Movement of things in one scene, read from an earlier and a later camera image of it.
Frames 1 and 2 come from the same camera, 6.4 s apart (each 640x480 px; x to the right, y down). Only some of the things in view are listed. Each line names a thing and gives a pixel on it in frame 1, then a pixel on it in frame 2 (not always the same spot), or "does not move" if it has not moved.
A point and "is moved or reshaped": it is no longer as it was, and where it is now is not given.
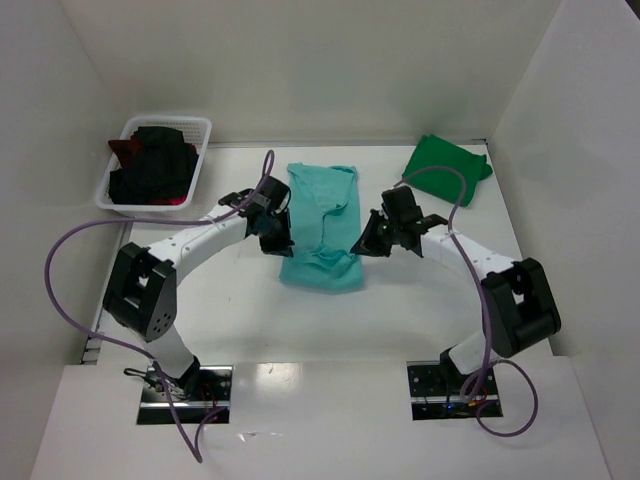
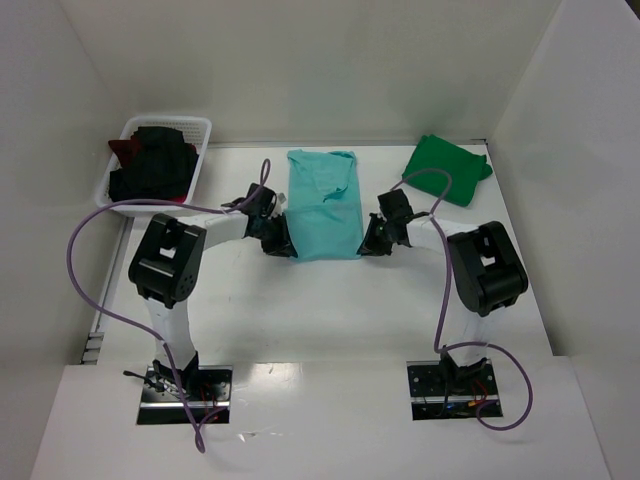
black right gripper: [382, 232] does not move
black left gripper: [279, 232] does not move
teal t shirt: [327, 226] is moved or reshaped
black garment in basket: [163, 169] does not move
